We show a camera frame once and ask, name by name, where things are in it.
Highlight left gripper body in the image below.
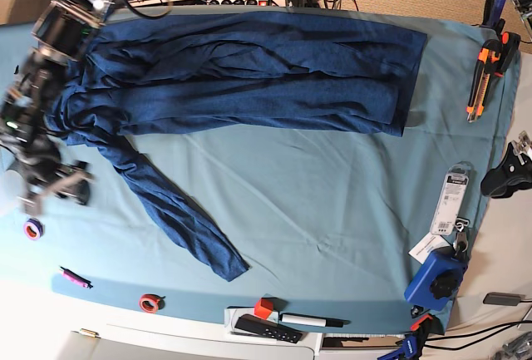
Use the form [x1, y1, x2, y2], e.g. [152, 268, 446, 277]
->
[513, 131, 532, 165]

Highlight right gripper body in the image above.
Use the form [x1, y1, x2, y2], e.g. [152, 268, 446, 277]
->
[16, 148, 93, 215]

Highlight dark blue t-shirt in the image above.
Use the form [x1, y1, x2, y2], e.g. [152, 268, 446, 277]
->
[44, 11, 427, 281]

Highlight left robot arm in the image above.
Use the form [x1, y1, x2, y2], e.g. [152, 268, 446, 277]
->
[480, 0, 531, 199]

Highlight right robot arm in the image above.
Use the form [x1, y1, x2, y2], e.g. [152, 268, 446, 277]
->
[1, 0, 115, 217]

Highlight white paper roll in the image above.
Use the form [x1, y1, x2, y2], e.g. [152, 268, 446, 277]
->
[0, 170, 25, 216]

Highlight white blister pack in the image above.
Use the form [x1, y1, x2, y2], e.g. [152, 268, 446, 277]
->
[429, 162, 471, 236]

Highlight purple tape roll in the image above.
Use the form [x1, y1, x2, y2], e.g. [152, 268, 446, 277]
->
[23, 218, 44, 240]

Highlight metal keys carabiner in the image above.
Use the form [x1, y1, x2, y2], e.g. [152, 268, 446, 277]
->
[453, 217, 470, 261]

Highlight orange black utility clamp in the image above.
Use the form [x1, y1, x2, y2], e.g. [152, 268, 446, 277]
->
[466, 32, 521, 123]

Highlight pink pen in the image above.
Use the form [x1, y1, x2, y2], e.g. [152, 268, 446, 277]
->
[59, 266, 93, 289]

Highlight white paper card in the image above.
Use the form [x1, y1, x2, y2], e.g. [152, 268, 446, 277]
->
[408, 233, 451, 264]

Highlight grey adapter box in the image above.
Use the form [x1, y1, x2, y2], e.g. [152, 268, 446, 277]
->
[483, 292, 522, 307]

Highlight blue box with knob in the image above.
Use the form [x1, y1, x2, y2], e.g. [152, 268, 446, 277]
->
[404, 249, 468, 311]

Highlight red tape roll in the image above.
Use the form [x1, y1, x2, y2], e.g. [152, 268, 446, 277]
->
[139, 293, 165, 314]

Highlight light blue table cloth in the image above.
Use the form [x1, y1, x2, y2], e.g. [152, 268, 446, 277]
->
[1, 6, 521, 333]

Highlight blue orange clamp bottom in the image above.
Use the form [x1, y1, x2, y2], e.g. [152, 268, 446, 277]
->
[377, 314, 435, 360]

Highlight black remote control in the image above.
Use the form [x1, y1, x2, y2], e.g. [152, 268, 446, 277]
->
[234, 314, 303, 343]

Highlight orange red cube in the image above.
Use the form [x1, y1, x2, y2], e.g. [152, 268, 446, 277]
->
[254, 298, 274, 320]

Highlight white black marker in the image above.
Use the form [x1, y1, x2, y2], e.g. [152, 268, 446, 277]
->
[279, 313, 345, 328]

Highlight power strip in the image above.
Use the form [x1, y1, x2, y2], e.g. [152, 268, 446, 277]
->
[186, 0, 288, 7]

